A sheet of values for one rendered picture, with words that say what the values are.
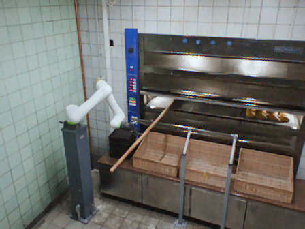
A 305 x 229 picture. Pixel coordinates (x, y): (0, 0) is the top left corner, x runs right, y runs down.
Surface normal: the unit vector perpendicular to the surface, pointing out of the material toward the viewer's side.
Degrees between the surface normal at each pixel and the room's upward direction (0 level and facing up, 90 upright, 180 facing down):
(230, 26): 90
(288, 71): 70
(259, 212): 89
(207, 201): 93
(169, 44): 91
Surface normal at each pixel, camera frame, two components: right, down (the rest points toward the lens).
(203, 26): -0.37, 0.37
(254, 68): -0.37, 0.02
